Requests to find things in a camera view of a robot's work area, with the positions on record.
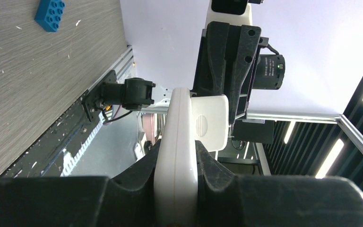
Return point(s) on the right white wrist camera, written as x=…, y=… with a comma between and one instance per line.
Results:
x=233, y=12

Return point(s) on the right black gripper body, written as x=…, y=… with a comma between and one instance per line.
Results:
x=226, y=59

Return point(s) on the white red remote control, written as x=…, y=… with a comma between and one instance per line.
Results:
x=176, y=171

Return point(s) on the ceiling light strip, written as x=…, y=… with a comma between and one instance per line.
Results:
x=330, y=159

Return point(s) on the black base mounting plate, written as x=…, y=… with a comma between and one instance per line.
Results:
x=60, y=147

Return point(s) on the white battery cover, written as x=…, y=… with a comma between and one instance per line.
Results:
x=210, y=120

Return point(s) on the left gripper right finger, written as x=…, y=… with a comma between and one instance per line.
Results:
x=226, y=199

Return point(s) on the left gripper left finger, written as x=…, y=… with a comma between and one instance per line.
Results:
x=127, y=200

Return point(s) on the blue toy brick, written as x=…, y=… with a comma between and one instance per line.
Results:
x=49, y=13

